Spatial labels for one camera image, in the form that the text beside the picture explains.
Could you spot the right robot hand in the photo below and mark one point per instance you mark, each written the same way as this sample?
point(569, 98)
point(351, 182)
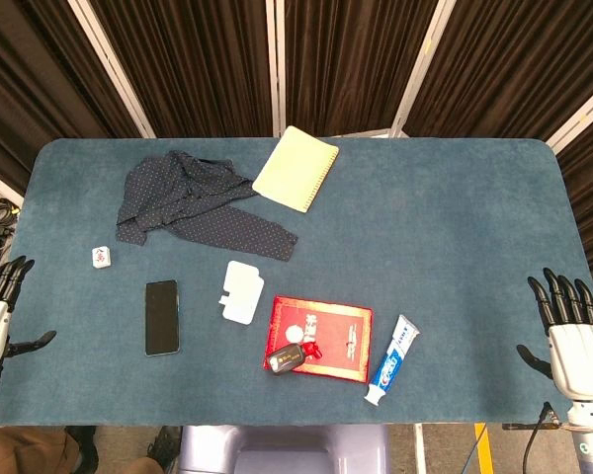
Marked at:
point(580, 355)

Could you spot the black smartphone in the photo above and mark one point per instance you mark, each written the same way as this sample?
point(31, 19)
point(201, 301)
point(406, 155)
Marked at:
point(162, 318)

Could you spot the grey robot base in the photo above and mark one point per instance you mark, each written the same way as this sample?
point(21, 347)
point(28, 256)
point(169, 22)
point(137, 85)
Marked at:
point(281, 449)

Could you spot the white folding phone stand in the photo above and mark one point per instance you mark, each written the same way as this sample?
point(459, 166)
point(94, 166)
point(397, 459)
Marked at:
point(242, 291)

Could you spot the brown trouser leg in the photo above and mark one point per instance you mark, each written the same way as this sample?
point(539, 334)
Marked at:
point(25, 451)

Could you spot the white mahjong tile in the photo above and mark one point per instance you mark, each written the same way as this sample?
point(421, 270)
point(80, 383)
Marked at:
point(101, 258)

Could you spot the yellow floor tape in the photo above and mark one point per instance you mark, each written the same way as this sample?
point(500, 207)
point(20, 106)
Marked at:
point(483, 449)

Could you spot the black shoe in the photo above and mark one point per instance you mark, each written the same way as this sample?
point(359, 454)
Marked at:
point(81, 444)
point(165, 444)

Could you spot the blue felt table cover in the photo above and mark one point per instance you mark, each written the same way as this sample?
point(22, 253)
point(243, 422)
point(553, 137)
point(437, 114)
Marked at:
point(449, 247)

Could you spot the blue white toothpaste tube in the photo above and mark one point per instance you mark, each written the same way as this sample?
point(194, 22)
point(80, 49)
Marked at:
point(393, 363)

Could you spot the navy dotted cloth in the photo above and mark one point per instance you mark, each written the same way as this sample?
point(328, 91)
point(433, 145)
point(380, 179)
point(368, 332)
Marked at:
point(178, 197)

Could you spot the red certificate folder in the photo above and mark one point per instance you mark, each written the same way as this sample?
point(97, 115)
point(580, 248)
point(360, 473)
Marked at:
point(336, 340)

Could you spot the brown pleated screen curtain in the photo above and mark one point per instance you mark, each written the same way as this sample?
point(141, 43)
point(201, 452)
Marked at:
point(346, 59)
point(202, 64)
point(514, 64)
point(29, 74)

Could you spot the black ink bottle red cap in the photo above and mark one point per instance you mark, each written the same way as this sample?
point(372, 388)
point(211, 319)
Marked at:
point(286, 359)

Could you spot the yellow spiral notebook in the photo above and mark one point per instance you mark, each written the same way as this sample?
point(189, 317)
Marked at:
point(296, 170)

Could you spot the white screen frame post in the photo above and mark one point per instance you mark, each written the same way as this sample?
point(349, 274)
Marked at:
point(276, 69)
point(580, 118)
point(114, 69)
point(421, 69)

